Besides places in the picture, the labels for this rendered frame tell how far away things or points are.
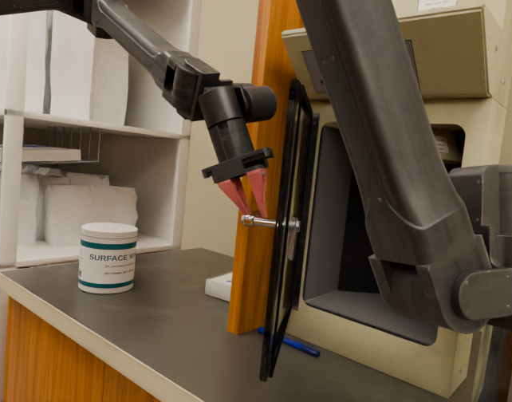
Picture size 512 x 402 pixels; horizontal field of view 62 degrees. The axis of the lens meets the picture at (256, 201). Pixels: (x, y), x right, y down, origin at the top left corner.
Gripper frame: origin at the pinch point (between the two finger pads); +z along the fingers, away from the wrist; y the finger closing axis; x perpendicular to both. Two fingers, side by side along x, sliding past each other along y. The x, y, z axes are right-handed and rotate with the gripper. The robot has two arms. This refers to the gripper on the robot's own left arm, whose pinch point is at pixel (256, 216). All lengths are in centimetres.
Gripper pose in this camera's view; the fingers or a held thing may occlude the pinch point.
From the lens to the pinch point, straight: 64.6
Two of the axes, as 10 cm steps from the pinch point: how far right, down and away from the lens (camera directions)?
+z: 3.2, 9.5, 0.1
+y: -9.3, 3.1, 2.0
